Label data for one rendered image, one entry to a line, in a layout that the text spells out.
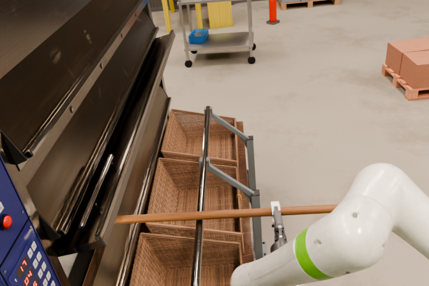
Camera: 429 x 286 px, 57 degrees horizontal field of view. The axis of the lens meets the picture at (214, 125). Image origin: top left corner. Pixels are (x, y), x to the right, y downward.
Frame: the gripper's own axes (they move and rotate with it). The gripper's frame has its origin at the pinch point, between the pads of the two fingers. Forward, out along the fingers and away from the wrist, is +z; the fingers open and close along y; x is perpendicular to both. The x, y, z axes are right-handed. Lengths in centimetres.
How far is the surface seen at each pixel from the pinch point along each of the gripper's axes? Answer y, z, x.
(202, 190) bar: 1.4, 16.3, -28.0
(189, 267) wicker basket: 60, 27, -42
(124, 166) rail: -25, -1, -50
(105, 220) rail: -25, -25, -50
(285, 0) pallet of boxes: 99, 679, 91
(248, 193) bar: 22.8, 37.4, -9.3
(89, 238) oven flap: -23, -29, -55
